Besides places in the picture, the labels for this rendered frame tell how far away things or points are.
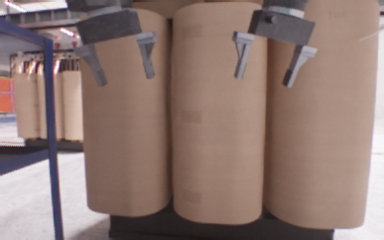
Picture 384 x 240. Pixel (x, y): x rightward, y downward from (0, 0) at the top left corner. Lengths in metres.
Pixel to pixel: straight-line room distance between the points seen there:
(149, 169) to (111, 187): 0.18
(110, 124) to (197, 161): 0.39
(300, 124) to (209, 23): 0.52
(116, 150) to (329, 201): 0.87
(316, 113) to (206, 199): 0.53
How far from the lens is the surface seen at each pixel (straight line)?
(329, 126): 0.86
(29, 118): 3.61
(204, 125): 0.75
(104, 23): 0.49
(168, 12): 1.00
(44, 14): 12.89
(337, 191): 0.94
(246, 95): 0.76
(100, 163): 0.92
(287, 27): 0.49
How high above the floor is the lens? 0.69
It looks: 4 degrees down
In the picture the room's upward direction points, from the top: straight up
